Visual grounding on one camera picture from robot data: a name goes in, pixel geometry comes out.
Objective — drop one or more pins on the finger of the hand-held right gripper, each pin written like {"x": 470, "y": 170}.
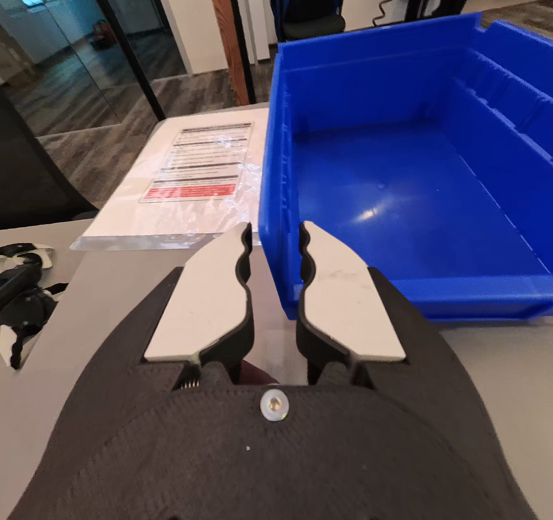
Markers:
{"x": 6, "y": 343}

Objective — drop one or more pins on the white door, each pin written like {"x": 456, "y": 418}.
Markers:
{"x": 190, "y": 19}

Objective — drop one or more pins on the laminated instruction sheet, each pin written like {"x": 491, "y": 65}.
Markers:
{"x": 129, "y": 222}

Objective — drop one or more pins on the wooden post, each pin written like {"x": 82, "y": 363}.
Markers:
{"x": 227, "y": 32}

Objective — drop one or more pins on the grey desk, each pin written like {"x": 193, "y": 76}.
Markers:
{"x": 497, "y": 377}

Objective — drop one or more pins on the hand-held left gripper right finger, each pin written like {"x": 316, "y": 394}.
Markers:
{"x": 350, "y": 304}

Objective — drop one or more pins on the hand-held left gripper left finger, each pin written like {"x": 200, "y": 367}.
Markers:
{"x": 203, "y": 304}

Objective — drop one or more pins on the black mesh chair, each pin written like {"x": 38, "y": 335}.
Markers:
{"x": 30, "y": 174}

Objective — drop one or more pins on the black swivel chair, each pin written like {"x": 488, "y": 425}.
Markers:
{"x": 311, "y": 14}

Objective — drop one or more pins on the blue plastic bin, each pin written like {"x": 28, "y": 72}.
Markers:
{"x": 410, "y": 183}

